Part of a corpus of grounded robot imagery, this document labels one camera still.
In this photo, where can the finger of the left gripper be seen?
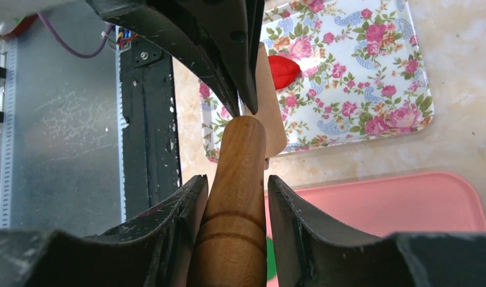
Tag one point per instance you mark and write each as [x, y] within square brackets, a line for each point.
[170, 27]
[234, 27]

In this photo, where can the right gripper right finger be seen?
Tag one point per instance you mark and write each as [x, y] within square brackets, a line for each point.
[313, 248]

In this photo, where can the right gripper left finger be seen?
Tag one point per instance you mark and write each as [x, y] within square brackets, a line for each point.
[152, 249]

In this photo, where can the red dough piece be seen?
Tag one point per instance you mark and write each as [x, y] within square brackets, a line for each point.
[284, 71]

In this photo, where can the wooden rolling pin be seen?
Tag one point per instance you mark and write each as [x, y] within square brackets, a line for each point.
[230, 248]

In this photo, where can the green dough disc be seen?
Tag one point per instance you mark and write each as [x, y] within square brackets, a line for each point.
[271, 260]

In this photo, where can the pink plastic tray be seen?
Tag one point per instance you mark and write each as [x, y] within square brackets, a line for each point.
[422, 202]

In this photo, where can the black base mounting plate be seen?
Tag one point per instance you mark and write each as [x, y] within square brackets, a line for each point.
[149, 133]

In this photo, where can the floral rectangular tray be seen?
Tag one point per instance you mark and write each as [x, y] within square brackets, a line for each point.
[362, 74]

